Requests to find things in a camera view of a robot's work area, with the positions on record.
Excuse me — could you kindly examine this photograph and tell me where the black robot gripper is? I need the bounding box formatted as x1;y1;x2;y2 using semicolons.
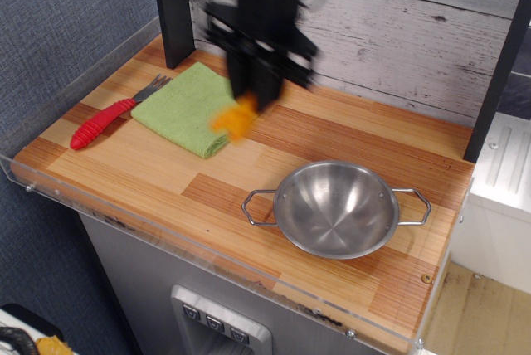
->
205;0;317;113

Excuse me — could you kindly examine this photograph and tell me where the orange plush pepper toy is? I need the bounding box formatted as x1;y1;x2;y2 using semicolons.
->
210;93;258;142

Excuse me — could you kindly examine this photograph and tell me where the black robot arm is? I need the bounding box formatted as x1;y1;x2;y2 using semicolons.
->
205;0;318;111

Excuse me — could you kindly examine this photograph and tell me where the green folded cloth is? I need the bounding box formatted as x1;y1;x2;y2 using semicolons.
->
131;62;235;158

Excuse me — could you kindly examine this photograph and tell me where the grey toy fridge cabinet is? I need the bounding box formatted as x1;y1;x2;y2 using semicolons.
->
80;214;376;354

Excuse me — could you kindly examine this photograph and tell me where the silver dispenser button panel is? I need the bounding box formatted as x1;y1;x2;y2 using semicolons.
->
171;284;273;354

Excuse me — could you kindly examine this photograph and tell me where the white toy sink unit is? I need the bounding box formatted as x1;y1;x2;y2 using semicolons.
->
449;113;530;293

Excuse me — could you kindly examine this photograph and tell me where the yellow object bottom left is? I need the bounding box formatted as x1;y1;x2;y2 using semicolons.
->
36;336;74;355

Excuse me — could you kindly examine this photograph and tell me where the black vertical post left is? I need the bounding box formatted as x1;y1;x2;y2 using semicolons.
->
157;0;196;69

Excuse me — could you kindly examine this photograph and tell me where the black vertical post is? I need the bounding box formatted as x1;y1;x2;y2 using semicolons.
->
463;0;530;163
157;0;196;69

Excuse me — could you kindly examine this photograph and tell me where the metal bowl with handles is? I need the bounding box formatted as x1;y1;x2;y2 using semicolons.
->
241;159;432;260

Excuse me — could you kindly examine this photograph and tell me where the red handled metal fork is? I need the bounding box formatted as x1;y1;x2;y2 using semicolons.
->
70;75;171;150

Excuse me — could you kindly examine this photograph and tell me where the clear acrylic guard rail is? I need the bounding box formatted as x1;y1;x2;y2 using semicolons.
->
1;14;472;354

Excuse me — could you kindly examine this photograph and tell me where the black vertical post right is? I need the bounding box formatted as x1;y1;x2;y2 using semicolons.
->
463;0;530;163

